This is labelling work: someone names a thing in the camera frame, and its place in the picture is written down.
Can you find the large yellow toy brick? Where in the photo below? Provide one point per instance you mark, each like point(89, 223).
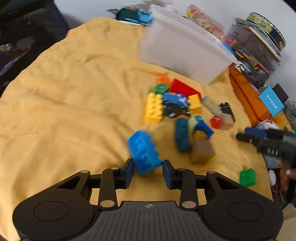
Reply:
point(153, 111)

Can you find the person right hand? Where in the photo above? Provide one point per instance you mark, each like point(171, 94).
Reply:
point(285, 176)

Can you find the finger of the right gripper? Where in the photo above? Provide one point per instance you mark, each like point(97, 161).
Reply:
point(269, 133)
point(254, 140)

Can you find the red die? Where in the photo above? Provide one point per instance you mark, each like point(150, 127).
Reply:
point(216, 122)

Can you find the wooden cube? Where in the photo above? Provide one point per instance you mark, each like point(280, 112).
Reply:
point(227, 121)
point(202, 152)

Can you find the clear storage box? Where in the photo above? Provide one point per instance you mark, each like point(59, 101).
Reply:
point(256, 44)

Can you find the black toy car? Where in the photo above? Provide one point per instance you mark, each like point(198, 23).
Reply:
point(225, 108)

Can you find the green toy brick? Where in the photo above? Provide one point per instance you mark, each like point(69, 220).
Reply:
point(247, 177)

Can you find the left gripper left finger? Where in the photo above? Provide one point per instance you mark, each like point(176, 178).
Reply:
point(113, 179)

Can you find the green wipes pack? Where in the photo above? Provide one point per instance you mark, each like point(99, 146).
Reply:
point(134, 16)

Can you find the green round toy piece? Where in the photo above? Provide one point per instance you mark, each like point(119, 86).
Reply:
point(161, 88)

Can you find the dark blue toy brick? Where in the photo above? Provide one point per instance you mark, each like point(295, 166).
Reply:
point(202, 126)

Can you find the light blue box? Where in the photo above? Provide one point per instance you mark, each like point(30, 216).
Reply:
point(271, 101)

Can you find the round decorated tin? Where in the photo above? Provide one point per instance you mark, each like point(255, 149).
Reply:
point(266, 24)

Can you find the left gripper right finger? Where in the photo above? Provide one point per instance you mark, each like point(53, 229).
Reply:
point(184, 180)

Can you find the teal toy figure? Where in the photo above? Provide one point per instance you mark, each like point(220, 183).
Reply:
point(182, 135)

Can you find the yellow cloth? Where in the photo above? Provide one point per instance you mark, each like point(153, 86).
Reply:
point(77, 104)

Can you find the red toy block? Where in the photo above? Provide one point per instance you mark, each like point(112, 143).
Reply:
point(181, 88)

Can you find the small yellow toy brick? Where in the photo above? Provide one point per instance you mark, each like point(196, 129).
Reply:
point(194, 105)

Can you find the black blue toy vehicle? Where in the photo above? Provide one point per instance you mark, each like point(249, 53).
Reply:
point(175, 105)

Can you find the white plastic bin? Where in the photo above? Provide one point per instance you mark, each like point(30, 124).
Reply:
point(178, 44)

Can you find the snack bag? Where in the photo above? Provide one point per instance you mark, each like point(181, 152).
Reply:
point(196, 15)

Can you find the pale green toy piece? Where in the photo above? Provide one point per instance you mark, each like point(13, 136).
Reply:
point(211, 106)

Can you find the orange box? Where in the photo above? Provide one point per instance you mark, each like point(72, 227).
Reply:
point(249, 98)

